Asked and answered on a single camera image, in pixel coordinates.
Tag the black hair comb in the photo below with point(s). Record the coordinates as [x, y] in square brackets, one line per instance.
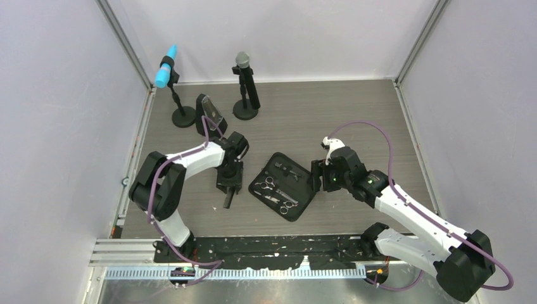
[230, 192]

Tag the aluminium frame rail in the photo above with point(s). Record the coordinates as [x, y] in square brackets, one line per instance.
[134, 258]

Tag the left black mic stand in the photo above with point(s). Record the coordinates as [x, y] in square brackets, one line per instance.
[183, 116]

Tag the black hair clip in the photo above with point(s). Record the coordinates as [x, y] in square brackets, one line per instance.
[288, 171]

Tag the right black mic stand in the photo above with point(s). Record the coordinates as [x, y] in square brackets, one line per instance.
[243, 109]

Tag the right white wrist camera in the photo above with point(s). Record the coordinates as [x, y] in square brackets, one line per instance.
[331, 144]

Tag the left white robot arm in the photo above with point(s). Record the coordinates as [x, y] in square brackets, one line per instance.
[158, 186]

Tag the black mic stand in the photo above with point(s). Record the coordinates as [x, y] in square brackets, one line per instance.
[183, 116]
[243, 109]

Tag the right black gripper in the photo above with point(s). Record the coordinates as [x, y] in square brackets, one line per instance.
[319, 168]

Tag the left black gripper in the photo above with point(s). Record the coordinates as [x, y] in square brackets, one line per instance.
[222, 182]

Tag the black zip tool case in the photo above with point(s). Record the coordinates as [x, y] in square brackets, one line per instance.
[300, 191]

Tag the blue microphone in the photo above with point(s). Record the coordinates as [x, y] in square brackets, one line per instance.
[166, 69]

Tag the silver scissors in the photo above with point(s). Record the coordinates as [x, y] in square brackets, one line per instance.
[268, 183]
[284, 206]

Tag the black metronome clear cover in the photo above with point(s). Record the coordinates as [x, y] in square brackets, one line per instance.
[209, 121]

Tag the grey black microphone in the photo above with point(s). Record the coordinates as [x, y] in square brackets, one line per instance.
[243, 64]

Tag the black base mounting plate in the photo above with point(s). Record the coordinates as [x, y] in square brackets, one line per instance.
[324, 252]

